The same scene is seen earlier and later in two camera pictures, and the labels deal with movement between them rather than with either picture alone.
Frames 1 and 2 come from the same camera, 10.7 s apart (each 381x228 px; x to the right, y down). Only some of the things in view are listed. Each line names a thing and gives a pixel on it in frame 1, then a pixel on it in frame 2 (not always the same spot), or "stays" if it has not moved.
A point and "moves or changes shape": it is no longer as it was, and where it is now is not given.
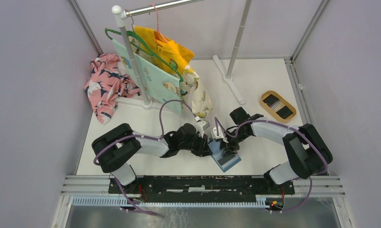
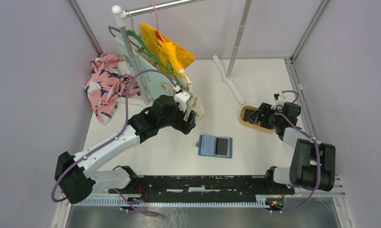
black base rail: [138, 187] stays
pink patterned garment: [108, 81] stays
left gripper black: [203, 149] -> [184, 126]
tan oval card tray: [274, 113] moves or changes shape
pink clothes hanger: [157, 24] stays
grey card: [224, 159] moves or changes shape
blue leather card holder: [217, 153] moves or changes shape
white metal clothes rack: [227, 77] stays
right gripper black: [229, 148] -> [264, 109]
